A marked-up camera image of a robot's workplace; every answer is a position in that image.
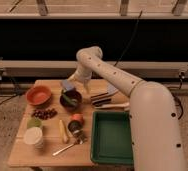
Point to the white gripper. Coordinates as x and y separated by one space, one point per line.
75 77

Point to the light blue cloth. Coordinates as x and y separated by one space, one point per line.
111 89

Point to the white brush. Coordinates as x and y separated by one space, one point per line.
124 106

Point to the orange cup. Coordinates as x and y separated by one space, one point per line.
78 117

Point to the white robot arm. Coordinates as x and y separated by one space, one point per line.
157 143

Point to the green plastic tray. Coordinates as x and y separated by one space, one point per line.
111 138

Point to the metal spoon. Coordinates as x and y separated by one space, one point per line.
66 148

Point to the yellow corn cob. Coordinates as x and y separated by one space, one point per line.
63 132

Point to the small metal toy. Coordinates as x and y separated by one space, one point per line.
80 137

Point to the dark brown bowl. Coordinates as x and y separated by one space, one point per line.
73 95

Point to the orange bowl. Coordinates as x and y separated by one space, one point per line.
38 95

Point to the green pepper in bowl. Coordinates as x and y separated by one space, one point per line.
72 102

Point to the wooden table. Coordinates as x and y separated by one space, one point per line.
23 155

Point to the green cup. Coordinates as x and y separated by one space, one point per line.
34 122

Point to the bunch of dark grapes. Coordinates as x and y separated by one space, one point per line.
44 114

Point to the white stacked cups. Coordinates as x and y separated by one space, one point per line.
34 137

